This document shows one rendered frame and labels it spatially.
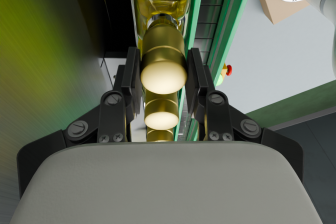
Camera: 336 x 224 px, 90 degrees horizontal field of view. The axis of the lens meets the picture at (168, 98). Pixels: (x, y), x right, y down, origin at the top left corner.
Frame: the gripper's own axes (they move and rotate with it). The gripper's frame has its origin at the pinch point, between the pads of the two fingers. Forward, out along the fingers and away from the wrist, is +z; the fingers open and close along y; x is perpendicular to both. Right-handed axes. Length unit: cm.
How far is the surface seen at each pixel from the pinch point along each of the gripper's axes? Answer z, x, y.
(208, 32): 28.4, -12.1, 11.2
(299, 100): 133, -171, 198
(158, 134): 1.0, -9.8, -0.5
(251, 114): 133, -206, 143
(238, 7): 20.2, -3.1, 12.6
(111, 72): 28.4, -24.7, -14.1
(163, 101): 1.3, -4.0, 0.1
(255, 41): 58, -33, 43
